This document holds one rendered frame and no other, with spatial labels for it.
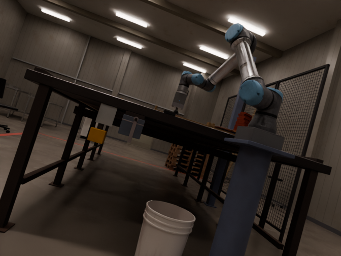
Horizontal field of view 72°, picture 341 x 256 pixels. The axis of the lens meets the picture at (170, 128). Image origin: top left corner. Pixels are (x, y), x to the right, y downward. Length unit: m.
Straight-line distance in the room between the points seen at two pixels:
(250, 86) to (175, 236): 0.87
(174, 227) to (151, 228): 0.12
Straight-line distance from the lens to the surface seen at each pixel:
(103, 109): 1.49
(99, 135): 1.46
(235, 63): 1.65
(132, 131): 1.44
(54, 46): 13.98
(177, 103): 1.69
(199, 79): 1.64
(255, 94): 1.23
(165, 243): 1.38
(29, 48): 14.25
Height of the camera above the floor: 0.75
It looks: 3 degrees up
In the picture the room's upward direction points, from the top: 17 degrees clockwise
